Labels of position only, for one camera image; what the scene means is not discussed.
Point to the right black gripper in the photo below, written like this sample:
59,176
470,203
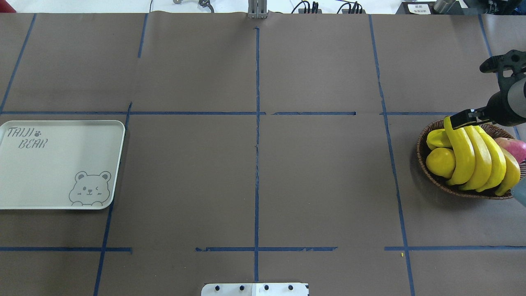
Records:
497,108

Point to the yellow banana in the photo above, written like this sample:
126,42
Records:
498,161
512,174
483,161
463,151

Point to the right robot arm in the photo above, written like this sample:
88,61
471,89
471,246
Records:
516,101

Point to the brown wicker basket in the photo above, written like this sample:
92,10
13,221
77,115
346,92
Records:
423,151

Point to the yellow starfruit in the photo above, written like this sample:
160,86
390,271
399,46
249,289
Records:
438,138

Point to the yellow lemon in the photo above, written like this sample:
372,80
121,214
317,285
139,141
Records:
441,162

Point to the red pink apple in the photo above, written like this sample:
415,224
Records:
516,148

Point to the black label box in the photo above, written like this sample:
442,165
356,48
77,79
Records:
428,8

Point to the white bear tray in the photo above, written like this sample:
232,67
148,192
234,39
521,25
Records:
59,164

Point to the black cable connector right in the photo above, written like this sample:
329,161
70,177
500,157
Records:
350,7

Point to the black cable connector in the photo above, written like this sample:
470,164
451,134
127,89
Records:
350,7
307,7

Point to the black cable connector left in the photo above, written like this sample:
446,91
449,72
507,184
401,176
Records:
307,7

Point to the aluminium frame post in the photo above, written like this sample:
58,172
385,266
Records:
257,9

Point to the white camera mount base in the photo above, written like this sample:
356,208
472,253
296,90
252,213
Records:
256,289

